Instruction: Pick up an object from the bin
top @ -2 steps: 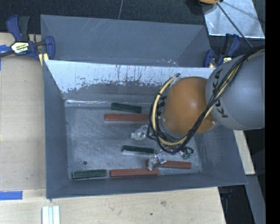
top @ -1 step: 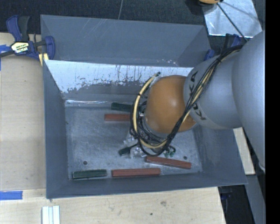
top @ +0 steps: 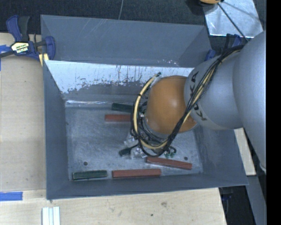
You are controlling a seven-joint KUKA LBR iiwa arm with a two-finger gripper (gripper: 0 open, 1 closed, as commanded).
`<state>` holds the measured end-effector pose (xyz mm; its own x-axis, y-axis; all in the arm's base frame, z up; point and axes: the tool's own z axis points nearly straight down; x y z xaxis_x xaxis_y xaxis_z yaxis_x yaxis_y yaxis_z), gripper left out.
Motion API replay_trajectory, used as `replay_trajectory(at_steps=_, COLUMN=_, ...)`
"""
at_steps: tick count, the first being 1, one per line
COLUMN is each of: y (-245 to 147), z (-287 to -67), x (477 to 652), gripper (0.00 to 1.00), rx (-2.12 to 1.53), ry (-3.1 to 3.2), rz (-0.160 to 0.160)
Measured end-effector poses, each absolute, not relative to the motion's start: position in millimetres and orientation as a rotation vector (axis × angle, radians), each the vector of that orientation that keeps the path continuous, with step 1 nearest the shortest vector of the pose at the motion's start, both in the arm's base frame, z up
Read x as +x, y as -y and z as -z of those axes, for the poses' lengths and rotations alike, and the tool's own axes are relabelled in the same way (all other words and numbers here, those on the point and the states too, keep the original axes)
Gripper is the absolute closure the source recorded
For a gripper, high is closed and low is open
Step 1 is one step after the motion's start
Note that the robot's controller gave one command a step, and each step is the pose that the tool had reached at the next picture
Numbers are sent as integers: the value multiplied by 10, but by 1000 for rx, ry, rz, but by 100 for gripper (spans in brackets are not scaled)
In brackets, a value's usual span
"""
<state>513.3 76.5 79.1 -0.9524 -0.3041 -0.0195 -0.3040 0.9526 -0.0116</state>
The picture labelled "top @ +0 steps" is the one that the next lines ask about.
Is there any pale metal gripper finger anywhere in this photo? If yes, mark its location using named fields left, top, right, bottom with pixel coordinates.
left=124, top=136, right=138, bottom=148
left=130, top=149, right=145, bottom=160

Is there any red-brown flat block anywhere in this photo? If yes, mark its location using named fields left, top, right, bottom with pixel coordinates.
left=111, top=168, right=162, bottom=179
left=146, top=156, right=193, bottom=171
left=104, top=114, right=132, bottom=124

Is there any dark green flat block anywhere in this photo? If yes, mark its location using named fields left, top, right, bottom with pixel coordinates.
left=72, top=170, right=108, bottom=180
left=111, top=103, right=134, bottom=113

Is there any grey metal bin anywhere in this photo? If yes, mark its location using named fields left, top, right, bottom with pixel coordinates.
left=40, top=14, right=249, bottom=200

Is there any pale wood flat board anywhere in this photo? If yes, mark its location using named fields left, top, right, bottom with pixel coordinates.
left=0, top=56, right=47, bottom=192

